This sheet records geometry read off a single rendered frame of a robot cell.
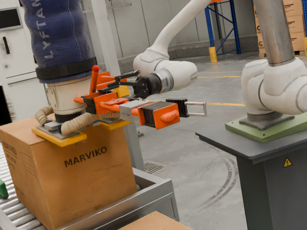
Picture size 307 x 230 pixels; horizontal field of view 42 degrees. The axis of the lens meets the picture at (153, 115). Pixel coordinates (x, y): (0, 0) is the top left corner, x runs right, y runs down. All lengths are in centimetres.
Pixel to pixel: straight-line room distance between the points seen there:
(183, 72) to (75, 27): 43
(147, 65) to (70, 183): 57
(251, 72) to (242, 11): 994
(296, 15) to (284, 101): 769
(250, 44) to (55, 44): 1016
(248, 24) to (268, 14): 1005
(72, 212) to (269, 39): 103
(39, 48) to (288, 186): 118
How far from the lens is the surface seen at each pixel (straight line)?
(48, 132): 157
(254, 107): 177
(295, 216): 194
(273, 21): 154
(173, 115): 101
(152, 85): 146
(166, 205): 185
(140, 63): 167
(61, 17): 146
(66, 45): 146
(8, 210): 217
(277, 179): 182
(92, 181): 171
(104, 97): 131
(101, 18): 477
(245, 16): 1162
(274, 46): 156
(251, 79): 172
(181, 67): 155
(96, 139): 168
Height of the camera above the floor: 130
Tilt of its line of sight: 13 degrees down
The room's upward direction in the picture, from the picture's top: 11 degrees counter-clockwise
